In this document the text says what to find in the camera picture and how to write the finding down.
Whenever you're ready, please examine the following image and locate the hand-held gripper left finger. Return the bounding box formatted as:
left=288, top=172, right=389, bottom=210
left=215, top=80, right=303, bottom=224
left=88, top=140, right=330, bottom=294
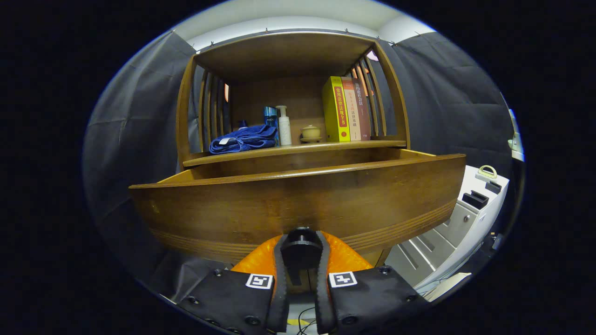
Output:
left=177, top=233, right=289, bottom=335

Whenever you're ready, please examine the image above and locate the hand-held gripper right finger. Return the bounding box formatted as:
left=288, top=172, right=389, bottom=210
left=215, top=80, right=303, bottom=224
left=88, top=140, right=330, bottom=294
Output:
left=314, top=231, right=431, bottom=335

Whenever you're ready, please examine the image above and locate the wooden drawer with black knob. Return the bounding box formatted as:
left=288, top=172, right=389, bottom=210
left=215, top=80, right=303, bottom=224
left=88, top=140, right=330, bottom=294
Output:
left=129, top=148, right=466, bottom=287

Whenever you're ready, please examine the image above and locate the wooden cabinet countertop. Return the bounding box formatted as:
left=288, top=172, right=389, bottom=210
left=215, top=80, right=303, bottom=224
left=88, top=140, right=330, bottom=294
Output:
left=183, top=137, right=407, bottom=167

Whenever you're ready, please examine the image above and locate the white side cabinet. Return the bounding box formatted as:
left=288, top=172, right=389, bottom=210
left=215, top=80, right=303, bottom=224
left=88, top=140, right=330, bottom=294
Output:
left=386, top=165, right=510, bottom=294

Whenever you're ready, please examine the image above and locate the white flat panel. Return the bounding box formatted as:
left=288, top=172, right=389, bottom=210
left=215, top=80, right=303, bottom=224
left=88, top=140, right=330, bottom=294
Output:
left=421, top=272, right=472, bottom=302

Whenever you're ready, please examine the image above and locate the blue folded towel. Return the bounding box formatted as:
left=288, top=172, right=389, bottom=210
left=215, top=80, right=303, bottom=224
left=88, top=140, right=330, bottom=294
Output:
left=209, top=124, right=278, bottom=154

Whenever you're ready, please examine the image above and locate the yellow-green lidded teacup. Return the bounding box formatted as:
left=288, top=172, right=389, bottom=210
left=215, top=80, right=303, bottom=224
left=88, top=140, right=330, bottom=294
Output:
left=299, top=125, right=323, bottom=143

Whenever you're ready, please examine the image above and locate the white pump bottle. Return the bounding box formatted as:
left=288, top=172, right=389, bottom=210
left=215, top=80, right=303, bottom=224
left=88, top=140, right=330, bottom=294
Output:
left=276, top=105, right=292, bottom=146

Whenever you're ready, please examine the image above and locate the large black block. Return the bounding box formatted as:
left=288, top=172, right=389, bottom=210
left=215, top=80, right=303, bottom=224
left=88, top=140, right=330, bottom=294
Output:
left=462, top=190, right=489, bottom=210

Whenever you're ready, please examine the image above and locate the beige orange book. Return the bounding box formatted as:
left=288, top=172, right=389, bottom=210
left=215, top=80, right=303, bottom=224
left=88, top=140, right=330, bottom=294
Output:
left=341, top=77, right=362, bottom=141

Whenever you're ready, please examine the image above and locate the brown book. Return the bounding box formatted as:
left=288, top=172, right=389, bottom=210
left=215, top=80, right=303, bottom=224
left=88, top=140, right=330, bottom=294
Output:
left=352, top=78, right=372, bottom=141

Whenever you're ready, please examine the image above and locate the yellow book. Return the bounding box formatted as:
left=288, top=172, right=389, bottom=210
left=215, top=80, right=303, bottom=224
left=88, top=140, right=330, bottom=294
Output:
left=322, top=76, right=351, bottom=142

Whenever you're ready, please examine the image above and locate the black backdrop cloth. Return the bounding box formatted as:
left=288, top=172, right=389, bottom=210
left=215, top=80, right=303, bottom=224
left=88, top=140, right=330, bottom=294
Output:
left=83, top=29, right=515, bottom=303

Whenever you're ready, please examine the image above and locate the white stand device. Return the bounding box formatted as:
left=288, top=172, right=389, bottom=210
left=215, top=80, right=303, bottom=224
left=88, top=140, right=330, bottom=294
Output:
left=508, top=109, right=525, bottom=162

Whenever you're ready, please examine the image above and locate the black floor cable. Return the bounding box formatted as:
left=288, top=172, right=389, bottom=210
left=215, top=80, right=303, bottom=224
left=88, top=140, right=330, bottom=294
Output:
left=296, top=306, right=318, bottom=335

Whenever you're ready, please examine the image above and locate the wooden cabinet frame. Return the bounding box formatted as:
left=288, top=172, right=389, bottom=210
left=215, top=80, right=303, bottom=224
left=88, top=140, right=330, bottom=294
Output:
left=176, top=32, right=411, bottom=268

